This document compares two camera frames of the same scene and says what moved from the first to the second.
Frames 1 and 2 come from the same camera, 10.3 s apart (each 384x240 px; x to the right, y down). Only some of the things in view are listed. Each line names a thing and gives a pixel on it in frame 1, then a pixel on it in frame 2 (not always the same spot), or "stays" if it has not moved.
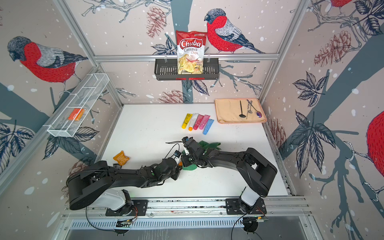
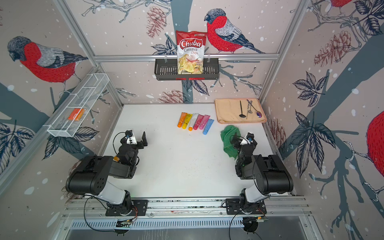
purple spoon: [258, 113] stays
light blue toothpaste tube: [208, 126] stays
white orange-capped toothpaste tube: [193, 120] stays
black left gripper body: [174, 174] -> [139, 146]
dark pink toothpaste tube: [197, 122] stays
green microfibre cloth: [205, 146] -> [226, 134]
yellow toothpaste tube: [188, 117] stays
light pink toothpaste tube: [203, 122] stays
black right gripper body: [188, 160] -> [237, 145]
